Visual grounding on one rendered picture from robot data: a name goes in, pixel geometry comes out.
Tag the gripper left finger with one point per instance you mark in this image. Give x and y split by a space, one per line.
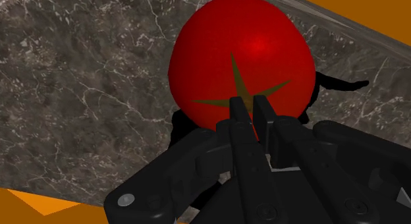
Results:
179 178

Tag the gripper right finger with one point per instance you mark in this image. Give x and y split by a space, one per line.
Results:
337 165

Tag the red tomato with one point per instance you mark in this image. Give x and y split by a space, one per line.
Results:
241 61

